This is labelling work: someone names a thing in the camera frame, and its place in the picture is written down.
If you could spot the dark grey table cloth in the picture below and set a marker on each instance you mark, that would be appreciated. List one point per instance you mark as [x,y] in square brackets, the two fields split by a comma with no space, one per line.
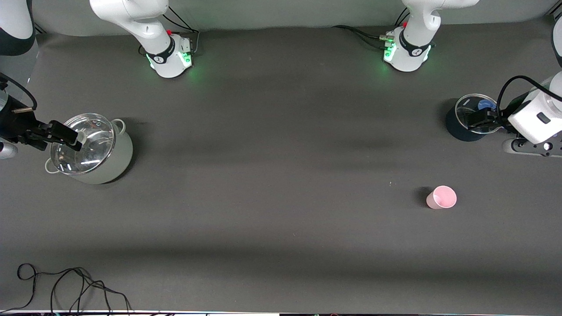
[281,175]

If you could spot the dark blue saucepan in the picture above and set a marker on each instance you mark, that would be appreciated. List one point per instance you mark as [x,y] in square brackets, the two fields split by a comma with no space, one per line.
[456,131]

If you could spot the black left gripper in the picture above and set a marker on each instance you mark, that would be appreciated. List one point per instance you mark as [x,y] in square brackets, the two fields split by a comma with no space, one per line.
[502,120]

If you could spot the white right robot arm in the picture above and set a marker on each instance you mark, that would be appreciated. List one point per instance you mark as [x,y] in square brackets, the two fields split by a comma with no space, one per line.
[145,26]

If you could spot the pale grey cooking pot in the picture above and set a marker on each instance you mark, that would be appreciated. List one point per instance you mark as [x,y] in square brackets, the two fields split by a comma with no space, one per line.
[119,162]

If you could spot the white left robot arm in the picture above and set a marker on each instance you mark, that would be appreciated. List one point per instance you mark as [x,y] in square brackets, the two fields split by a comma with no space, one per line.
[415,26]

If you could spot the glass lid with white knob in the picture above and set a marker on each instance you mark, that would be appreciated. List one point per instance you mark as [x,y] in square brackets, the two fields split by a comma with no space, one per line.
[94,145]

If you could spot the pink plastic cup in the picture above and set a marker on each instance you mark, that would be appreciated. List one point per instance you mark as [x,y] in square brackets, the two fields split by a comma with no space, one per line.
[442,198]

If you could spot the glass lid with blue knob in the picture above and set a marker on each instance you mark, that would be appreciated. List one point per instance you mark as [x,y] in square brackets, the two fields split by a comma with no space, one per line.
[467,104]

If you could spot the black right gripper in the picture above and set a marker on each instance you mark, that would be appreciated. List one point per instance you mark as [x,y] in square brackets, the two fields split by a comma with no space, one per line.
[13,125]

